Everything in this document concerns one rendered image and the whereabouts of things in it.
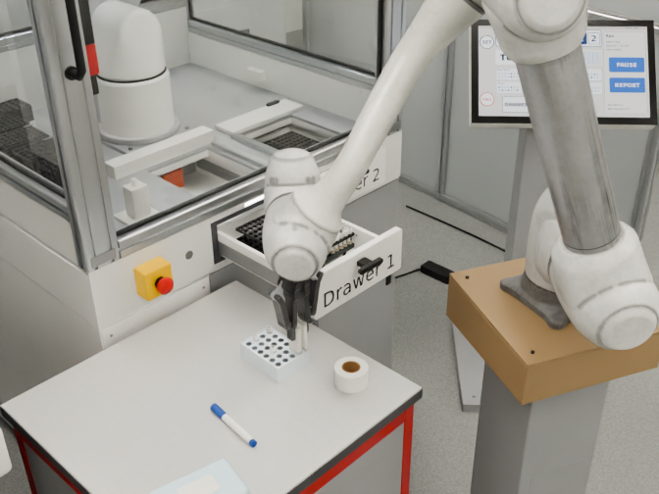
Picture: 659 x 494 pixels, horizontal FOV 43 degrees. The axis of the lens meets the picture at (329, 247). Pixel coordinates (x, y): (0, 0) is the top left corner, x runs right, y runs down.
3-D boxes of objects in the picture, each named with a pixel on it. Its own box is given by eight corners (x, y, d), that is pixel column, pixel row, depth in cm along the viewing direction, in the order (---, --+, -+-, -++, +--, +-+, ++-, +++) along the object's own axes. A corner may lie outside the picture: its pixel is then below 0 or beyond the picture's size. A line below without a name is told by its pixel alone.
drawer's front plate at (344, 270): (401, 268, 198) (402, 227, 192) (315, 321, 180) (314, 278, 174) (395, 265, 199) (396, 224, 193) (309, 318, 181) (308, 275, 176)
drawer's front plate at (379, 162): (384, 182, 236) (385, 146, 231) (312, 219, 219) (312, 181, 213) (380, 180, 237) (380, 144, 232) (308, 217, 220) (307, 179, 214)
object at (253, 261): (390, 263, 197) (391, 240, 194) (314, 309, 182) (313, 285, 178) (275, 207, 221) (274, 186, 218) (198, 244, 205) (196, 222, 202)
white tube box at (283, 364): (308, 365, 177) (308, 351, 175) (278, 383, 172) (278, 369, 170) (270, 339, 184) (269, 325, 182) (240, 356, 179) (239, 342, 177)
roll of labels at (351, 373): (331, 392, 169) (331, 376, 167) (335, 370, 175) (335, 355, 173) (366, 394, 169) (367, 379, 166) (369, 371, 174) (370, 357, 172)
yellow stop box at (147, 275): (177, 290, 187) (173, 263, 183) (150, 304, 183) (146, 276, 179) (163, 281, 190) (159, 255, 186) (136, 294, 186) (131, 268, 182)
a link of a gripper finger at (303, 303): (290, 272, 167) (296, 270, 167) (295, 316, 173) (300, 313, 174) (304, 280, 164) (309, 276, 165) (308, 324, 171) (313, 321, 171)
